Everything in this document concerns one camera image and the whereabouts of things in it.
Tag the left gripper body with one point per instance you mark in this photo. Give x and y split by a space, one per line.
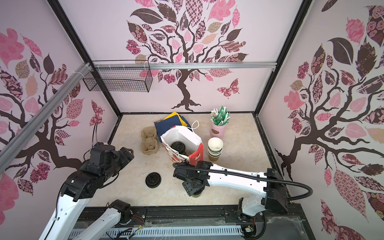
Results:
122 159

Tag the white red paper bag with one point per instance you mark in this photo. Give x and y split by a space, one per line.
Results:
194 148

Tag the pink straw holder cup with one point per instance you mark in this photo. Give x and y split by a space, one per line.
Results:
217 131

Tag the black wire basket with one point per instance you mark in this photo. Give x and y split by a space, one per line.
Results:
128 77

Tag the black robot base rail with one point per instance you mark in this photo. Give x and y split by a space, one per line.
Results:
263 226

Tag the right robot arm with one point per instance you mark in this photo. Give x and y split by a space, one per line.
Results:
270 192

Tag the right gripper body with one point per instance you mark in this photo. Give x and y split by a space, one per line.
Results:
189 187

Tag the white cable duct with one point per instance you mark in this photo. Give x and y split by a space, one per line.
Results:
167 232

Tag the stack of paper cups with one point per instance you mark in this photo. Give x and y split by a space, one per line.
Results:
215 149

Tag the stack of black lids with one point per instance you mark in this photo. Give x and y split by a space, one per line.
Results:
153 180

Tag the aluminium rail left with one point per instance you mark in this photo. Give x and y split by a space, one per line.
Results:
12 149

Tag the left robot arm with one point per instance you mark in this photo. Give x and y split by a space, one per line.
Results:
78 189

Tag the aluminium rail back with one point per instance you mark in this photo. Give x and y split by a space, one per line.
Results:
173 66

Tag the navy napkin stack box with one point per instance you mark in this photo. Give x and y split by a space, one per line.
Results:
169 122

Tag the aluminium rail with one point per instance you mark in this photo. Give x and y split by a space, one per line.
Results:
12 149
173 66

